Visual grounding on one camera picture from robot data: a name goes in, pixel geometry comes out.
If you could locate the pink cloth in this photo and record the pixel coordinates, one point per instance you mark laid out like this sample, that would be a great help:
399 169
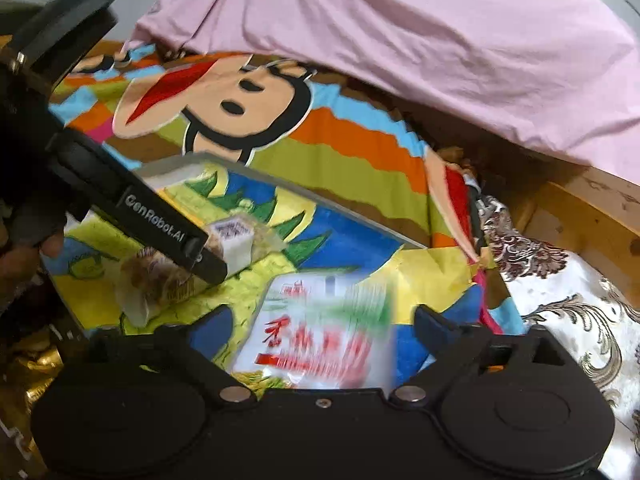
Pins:
400 35

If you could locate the grey metal tray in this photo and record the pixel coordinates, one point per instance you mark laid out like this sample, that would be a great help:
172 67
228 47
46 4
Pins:
350 217

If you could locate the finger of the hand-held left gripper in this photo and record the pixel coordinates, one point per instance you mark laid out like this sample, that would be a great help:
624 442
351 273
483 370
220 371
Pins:
75 17
210 267

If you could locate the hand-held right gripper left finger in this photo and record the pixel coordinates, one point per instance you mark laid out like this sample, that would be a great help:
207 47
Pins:
210 331

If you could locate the clear walnut cake packet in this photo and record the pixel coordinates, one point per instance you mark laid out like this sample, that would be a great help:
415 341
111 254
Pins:
150 280

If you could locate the person's left hand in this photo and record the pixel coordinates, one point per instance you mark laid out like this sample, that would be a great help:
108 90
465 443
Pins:
30 270

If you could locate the white rice cake packet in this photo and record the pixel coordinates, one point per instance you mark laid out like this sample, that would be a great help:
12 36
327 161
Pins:
310 340

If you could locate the wooden bed frame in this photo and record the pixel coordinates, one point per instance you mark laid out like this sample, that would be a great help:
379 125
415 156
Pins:
575 220

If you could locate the cartoon monkey printed blanket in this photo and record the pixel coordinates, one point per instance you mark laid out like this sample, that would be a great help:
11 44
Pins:
350 150

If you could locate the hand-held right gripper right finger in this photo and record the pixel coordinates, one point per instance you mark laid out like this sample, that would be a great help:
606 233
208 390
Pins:
429 325

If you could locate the white floral cloth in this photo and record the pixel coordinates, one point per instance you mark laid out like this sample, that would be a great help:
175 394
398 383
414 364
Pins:
575 310

